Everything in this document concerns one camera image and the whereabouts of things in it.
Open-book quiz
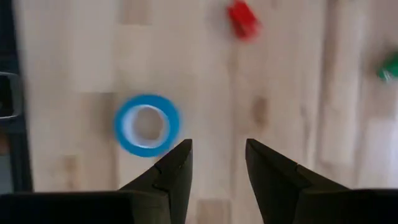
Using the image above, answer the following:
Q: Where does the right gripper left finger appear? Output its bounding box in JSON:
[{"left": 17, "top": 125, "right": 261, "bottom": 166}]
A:
[{"left": 119, "top": 138, "right": 194, "bottom": 224}]

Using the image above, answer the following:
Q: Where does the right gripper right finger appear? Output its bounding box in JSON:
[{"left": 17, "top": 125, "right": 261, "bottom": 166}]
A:
[{"left": 244, "top": 138, "right": 349, "bottom": 224}]

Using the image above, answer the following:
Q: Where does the light blue tape roll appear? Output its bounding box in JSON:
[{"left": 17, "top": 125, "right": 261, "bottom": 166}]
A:
[{"left": 113, "top": 93, "right": 182, "bottom": 158}]

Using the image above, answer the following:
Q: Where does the red mini stapler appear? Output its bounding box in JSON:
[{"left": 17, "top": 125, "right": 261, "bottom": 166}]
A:
[{"left": 226, "top": 0, "right": 262, "bottom": 43}]

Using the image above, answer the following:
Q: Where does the green mini stapler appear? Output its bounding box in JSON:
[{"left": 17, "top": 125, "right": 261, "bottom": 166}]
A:
[{"left": 376, "top": 51, "right": 398, "bottom": 82}]

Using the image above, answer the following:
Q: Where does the black metal table frame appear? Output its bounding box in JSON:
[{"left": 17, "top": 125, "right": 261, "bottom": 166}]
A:
[{"left": 0, "top": 0, "right": 34, "bottom": 194}]

